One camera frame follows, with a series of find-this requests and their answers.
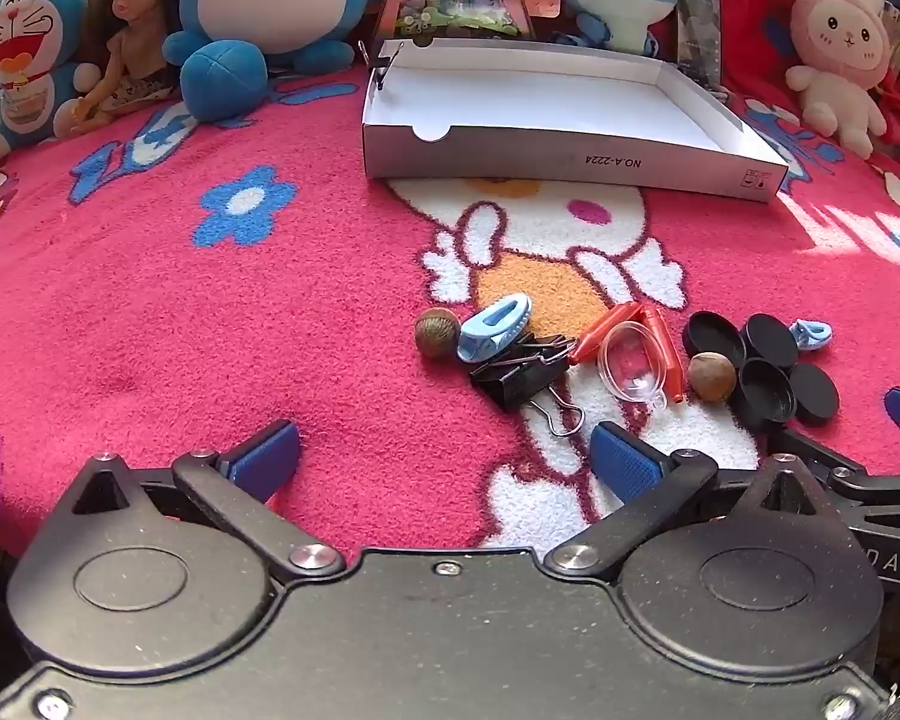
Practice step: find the dark brown round nut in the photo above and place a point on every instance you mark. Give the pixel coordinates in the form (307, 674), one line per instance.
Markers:
(438, 330)

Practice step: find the large black binder clip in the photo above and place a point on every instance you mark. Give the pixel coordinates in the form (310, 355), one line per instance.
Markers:
(517, 381)

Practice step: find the blue white cat plush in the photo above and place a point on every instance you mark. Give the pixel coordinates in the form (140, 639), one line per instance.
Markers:
(22, 37)

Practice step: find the clear plastic dome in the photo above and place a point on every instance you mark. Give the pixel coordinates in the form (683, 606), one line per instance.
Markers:
(630, 364)

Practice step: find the red tapered plastic piece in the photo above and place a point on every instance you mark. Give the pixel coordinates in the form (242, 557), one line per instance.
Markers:
(604, 328)
(666, 356)

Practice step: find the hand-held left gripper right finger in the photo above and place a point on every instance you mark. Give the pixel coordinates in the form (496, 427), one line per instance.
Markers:
(626, 465)

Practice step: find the red fleece blanket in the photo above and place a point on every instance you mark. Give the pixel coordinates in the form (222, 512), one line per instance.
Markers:
(750, 7)

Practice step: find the black smartphone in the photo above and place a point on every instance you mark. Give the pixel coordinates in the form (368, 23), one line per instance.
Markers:
(699, 22)

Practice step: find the light brown round nut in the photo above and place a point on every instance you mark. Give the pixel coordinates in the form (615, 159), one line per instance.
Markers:
(712, 377)

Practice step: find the black round cap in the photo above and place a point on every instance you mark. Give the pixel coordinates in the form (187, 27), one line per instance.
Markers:
(712, 337)
(815, 394)
(771, 337)
(765, 394)

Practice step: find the pink hooded bunny plush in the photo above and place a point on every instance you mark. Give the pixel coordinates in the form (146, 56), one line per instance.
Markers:
(840, 45)

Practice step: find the pink printed cartoon blanket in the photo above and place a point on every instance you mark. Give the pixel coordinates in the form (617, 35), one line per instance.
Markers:
(195, 300)

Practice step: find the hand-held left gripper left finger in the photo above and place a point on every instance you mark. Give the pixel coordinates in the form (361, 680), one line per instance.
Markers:
(266, 459)

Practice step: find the small pink box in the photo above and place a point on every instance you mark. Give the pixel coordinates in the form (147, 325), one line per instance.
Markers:
(544, 1)

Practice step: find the small black binder clip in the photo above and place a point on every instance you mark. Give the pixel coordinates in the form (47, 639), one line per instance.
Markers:
(381, 66)

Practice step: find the white cardboard box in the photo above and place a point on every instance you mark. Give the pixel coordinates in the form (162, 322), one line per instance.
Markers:
(532, 90)

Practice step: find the brown haired doll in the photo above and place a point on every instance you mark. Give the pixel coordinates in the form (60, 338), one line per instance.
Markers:
(131, 30)

